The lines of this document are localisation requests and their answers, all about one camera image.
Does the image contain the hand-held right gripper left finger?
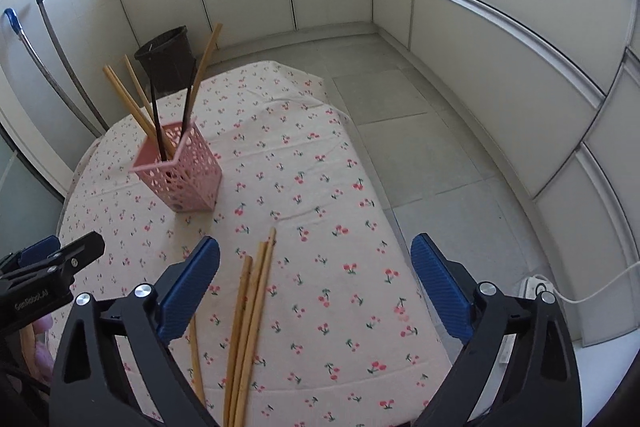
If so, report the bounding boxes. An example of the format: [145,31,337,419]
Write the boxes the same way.
[49,236,221,427]

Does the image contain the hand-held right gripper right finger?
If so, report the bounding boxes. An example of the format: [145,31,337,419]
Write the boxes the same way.
[410,233,583,427]

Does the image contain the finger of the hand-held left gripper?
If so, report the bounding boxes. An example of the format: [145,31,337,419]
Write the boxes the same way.
[0,231,106,294]
[0,235,62,278]

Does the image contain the long bamboo chopstick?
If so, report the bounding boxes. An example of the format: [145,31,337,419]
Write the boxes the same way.
[123,55,163,142]
[191,23,224,92]
[20,324,37,370]
[102,65,176,158]

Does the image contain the pile of wooden chopsticks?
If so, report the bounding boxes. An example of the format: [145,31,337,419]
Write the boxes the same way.
[187,227,277,427]

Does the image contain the pink perforated utensil holder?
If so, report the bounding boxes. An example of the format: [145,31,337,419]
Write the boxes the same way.
[131,121,223,212]

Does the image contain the black chopstick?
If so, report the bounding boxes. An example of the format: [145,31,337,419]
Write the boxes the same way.
[179,87,193,132]
[150,86,170,162]

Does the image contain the pink cloth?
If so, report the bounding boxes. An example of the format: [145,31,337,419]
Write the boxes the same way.
[34,313,57,383]

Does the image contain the white power strip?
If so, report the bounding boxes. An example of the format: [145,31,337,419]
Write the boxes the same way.
[517,274,556,300]

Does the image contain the cherry print tablecloth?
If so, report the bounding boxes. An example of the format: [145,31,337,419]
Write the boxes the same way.
[56,59,453,427]

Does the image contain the dark brown trash can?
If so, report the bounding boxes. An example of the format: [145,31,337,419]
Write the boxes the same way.
[133,26,197,100]

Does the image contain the white kitchen cabinet with drawers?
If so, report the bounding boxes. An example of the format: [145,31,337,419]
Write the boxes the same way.
[370,0,640,348]

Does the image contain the white cable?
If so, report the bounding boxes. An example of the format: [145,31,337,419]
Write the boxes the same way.
[552,259,640,305]

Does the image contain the blue-handled metal pole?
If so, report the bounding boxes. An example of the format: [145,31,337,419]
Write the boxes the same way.
[2,8,103,138]

